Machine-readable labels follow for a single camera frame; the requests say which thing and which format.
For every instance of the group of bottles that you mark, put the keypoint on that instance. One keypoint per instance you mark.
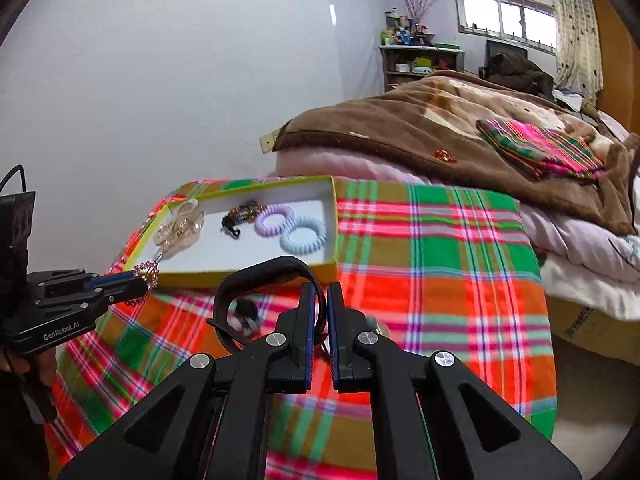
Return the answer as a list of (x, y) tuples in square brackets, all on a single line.
[(402, 35)]

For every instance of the wooden shelf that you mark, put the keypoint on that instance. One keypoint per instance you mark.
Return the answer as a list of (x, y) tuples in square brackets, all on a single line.
[(400, 77)]

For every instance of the cardboard carton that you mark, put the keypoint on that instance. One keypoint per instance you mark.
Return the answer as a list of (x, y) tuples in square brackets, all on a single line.
[(590, 325)]

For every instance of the dotted curtain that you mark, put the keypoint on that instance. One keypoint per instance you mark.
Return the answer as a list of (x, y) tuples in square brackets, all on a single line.
[(575, 35)]

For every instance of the yellow-green cardboard box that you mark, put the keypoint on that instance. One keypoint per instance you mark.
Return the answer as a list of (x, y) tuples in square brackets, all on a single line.
[(225, 255)]

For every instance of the brown blanket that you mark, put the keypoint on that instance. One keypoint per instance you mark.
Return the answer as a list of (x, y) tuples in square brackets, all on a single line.
[(380, 130)]

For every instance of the black monitor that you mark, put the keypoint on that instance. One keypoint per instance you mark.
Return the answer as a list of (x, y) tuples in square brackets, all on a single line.
[(500, 47)]

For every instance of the cream hair claw clip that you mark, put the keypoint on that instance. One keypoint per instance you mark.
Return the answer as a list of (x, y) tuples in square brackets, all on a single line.
[(175, 232)]

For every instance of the person's left forearm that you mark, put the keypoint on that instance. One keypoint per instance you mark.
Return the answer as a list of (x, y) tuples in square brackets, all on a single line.
[(20, 435)]

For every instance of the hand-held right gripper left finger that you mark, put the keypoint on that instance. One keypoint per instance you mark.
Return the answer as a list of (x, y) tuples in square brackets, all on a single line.
[(310, 340)]

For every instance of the plaid bed sheet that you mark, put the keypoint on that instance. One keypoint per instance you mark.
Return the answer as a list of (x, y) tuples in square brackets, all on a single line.
[(440, 270)]

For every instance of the folded plaid cloth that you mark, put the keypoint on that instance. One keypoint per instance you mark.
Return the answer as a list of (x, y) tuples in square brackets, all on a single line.
[(540, 150)]

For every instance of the small orange hair clip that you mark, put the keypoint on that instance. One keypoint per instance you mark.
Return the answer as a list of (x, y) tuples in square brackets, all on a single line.
[(444, 156)]

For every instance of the vase of dried branches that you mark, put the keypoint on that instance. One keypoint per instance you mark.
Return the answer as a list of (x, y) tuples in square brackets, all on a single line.
[(420, 2)]

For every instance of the person's left hand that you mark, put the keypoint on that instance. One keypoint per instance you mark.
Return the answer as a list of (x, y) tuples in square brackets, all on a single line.
[(42, 367)]

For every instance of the wooden wardrobe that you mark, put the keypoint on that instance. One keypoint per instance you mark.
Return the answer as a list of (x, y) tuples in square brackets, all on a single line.
[(617, 70)]

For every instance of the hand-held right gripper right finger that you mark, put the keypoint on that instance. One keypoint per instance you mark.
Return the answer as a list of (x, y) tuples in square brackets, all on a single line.
[(340, 345)]

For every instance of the black band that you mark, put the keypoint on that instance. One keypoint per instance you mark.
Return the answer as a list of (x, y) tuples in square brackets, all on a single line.
[(260, 270)]

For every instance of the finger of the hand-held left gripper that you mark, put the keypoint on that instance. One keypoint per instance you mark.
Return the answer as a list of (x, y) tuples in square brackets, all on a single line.
[(127, 290), (107, 280)]

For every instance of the wall socket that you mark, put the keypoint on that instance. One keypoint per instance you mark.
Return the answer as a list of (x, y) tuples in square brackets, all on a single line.
[(267, 141)]

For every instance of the window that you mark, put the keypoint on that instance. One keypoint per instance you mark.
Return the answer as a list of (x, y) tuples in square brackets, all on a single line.
[(505, 17)]

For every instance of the dark jacket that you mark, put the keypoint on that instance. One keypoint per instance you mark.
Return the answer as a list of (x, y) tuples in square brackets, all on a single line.
[(520, 77)]

